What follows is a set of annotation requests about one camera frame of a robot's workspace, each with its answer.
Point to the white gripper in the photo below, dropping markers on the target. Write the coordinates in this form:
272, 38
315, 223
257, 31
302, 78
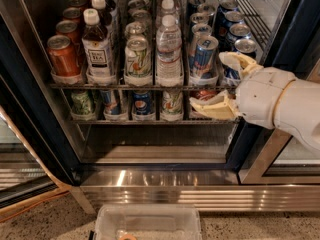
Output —
262, 95

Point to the red bull can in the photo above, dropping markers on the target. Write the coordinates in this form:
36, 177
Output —
198, 18
202, 67
197, 31
192, 6

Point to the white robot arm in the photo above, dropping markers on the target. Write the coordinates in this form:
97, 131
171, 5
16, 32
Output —
297, 112

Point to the coca cola can lower shelf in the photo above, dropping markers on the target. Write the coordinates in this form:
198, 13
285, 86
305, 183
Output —
203, 94

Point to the front pepsi can top shelf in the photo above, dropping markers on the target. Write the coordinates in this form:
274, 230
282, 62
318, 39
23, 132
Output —
245, 46

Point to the pepsi can shelf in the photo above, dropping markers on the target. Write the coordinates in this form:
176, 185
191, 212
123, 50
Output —
245, 46
224, 7
142, 102
234, 33
228, 19

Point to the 7up can lower shelf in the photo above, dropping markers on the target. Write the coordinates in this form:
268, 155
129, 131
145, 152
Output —
172, 102

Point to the pepsi can lower shelf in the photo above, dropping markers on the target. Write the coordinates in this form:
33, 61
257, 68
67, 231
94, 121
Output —
142, 102

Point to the front 7up can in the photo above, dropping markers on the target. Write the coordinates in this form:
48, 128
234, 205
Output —
138, 60

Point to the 7up can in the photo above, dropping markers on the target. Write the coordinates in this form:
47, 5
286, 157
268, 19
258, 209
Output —
138, 60
135, 28

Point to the blue can lower shelf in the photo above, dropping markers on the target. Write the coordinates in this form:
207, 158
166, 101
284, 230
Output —
111, 101

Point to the green can lower shelf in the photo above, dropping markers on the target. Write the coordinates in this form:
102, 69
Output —
82, 102

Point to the front orange soda can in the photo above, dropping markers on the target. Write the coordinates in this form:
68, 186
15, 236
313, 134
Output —
63, 56

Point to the orange soda can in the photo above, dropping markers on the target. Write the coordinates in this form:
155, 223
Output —
73, 14
63, 56
70, 29

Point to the glass fridge door left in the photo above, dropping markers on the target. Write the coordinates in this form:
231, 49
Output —
27, 172

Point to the front water bottle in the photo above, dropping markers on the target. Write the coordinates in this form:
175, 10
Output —
168, 44

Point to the water bottle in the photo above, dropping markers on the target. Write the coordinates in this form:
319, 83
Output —
168, 44
167, 7

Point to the front tea bottle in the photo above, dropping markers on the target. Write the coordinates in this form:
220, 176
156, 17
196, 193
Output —
96, 45

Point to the tea bottle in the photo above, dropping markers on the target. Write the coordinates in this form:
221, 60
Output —
107, 13
96, 45

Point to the clear plastic bin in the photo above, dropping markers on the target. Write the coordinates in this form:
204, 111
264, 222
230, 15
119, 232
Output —
147, 222

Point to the lower wire shelf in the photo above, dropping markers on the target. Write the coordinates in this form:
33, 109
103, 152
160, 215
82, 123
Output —
192, 121

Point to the wire shelf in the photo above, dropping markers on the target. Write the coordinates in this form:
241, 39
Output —
192, 121
146, 87

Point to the top wire shelf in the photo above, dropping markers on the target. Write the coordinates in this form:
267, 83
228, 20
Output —
146, 87

